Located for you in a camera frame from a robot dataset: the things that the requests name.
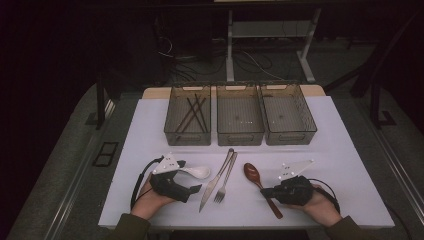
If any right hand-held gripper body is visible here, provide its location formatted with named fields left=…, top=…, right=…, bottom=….
left=273, top=159, right=316, bottom=206

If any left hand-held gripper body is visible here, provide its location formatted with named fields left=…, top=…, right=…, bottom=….
left=149, top=152, right=193, bottom=204

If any steel knife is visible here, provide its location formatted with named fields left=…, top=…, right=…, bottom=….
left=198, top=148, right=235, bottom=213

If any brown wooden spoon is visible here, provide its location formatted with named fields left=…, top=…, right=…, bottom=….
left=243, top=162, right=284, bottom=220

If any steel fork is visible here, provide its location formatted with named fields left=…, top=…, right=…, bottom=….
left=213, top=152, right=238, bottom=204

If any brown wooden chopstick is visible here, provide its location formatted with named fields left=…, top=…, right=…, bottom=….
left=179, top=101, right=205, bottom=135
left=175, top=98, right=207, bottom=133

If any smoky clear plastic bin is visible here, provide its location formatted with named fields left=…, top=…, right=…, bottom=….
left=259, top=83, right=318, bottom=146
left=163, top=84, right=212, bottom=147
left=216, top=83, right=266, bottom=147

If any black chopstick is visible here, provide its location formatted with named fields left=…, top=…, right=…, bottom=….
left=194, top=93, right=209, bottom=133
left=186, top=97, right=206, bottom=133

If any person's left hand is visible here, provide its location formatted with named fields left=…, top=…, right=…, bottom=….
left=131, top=181, right=174, bottom=221

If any person's right hand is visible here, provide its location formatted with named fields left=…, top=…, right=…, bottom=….
left=293, top=189, right=343, bottom=228

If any black metal stand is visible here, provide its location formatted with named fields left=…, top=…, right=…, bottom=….
left=369, top=83, right=398, bottom=130

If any white metal stand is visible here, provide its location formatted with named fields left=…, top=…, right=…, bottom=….
left=225, top=9, right=323, bottom=84

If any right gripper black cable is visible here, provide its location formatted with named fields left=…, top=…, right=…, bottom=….
left=308, top=178, right=341, bottom=214

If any tangle of floor cables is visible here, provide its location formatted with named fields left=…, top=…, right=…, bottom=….
left=156, top=16, right=284, bottom=83

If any metal table rail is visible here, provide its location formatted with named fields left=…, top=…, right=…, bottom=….
left=373, top=129, right=424, bottom=214
left=43, top=99, right=116, bottom=240

